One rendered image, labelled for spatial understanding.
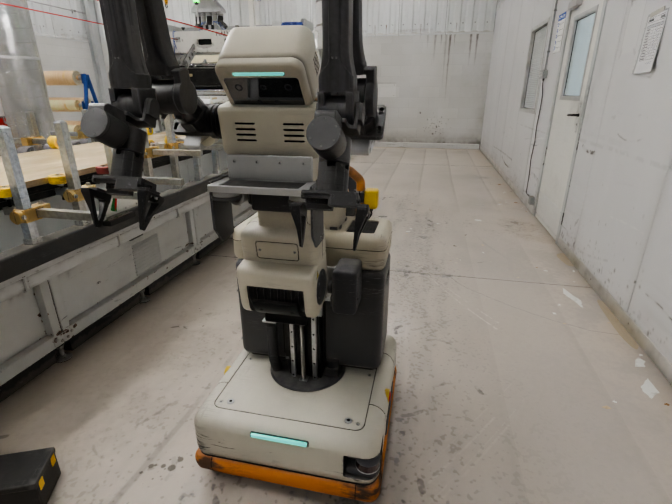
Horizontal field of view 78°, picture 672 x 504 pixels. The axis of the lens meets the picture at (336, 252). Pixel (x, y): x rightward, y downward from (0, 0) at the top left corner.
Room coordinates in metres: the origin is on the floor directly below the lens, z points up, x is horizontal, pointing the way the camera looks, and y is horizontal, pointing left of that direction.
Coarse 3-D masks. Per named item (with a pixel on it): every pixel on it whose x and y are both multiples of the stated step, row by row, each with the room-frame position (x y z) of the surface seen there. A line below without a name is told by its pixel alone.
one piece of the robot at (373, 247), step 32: (352, 224) 1.40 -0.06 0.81; (384, 224) 1.40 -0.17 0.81; (352, 256) 1.27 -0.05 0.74; (384, 256) 1.26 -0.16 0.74; (384, 288) 1.27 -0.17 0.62; (256, 320) 1.35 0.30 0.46; (320, 320) 1.26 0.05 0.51; (352, 320) 1.27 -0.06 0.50; (384, 320) 1.33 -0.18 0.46; (256, 352) 1.35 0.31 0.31; (288, 352) 1.31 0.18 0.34; (320, 352) 1.25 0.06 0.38; (352, 352) 1.27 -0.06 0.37
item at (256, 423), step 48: (240, 384) 1.20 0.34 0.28; (288, 384) 1.21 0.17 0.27; (336, 384) 1.20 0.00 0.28; (384, 384) 1.22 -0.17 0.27; (240, 432) 1.01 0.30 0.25; (288, 432) 0.99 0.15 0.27; (336, 432) 0.98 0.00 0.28; (384, 432) 1.07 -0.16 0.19; (288, 480) 0.97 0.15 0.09; (336, 480) 0.95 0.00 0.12
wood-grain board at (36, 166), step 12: (84, 144) 3.00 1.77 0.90; (96, 144) 3.00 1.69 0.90; (0, 156) 2.42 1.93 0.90; (24, 156) 2.42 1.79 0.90; (36, 156) 2.42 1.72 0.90; (48, 156) 2.42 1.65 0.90; (60, 156) 2.42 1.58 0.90; (84, 156) 2.42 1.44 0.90; (96, 156) 2.42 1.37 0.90; (156, 156) 2.57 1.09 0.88; (0, 168) 2.02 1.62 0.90; (24, 168) 2.02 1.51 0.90; (36, 168) 2.02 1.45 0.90; (48, 168) 2.02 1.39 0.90; (60, 168) 2.02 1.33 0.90; (84, 168) 2.02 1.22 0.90; (0, 180) 1.73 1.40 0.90; (36, 180) 1.76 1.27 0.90
